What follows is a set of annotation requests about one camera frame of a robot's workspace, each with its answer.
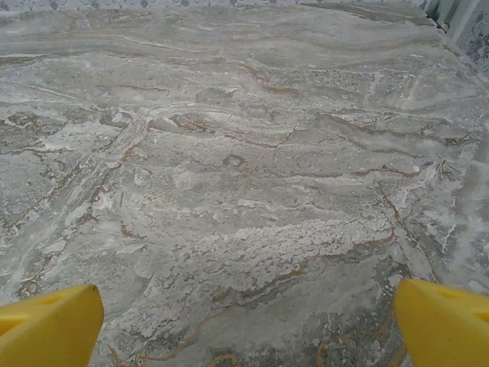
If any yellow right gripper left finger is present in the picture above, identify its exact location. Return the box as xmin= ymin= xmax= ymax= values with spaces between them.
xmin=0 ymin=284 xmax=105 ymax=367

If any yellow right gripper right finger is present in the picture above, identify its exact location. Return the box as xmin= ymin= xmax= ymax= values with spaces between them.
xmin=393 ymin=278 xmax=489 ymax=367

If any aluminium frame post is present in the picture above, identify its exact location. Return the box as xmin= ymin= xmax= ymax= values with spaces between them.
xmin=422 ymin=0 xmax=474 ymax=37

